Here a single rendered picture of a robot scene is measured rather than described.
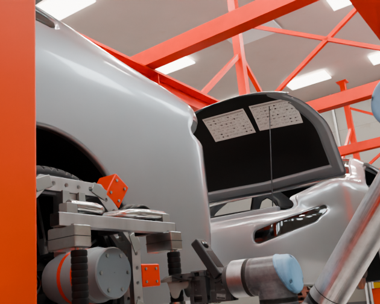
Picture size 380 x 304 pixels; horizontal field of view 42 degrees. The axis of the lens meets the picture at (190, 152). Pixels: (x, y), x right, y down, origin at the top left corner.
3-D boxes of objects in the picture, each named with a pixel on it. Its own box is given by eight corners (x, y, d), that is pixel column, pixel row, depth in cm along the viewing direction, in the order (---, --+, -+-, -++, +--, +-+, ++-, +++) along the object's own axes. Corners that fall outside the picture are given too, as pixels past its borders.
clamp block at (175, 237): (157, 253, 141) (156, 234, 142) (183, 250, 136) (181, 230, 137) (146, 253, 137) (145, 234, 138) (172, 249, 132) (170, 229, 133)
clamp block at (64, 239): (64, 252, 114) (64, 229, 115) (92, 247, 109) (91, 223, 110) (47, 251, 110) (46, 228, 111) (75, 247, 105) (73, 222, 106)
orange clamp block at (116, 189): (101, 213, 155) (112, 192, 161) (119, 209, 151) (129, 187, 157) (87, 198, 152) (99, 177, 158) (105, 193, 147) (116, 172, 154)
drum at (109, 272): (79, 304, 138) (77, 254, 142) (136, 300, 127) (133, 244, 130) (37, 309, 127) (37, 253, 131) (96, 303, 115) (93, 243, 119)
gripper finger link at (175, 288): (157, 300, 129) (188, 297, 125) (155, 277, 130) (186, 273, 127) (162, 300, 131) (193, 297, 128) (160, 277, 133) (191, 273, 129)
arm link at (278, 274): (292, 297, 108) (285, 251, 111) (243, 301, 115) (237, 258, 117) (309, 294, 116) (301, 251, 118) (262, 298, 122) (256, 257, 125)
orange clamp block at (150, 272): (124, 289, 155) (143, 288, 163) (143, 286, 151) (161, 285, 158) (123, 266, 157) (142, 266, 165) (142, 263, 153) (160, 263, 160)
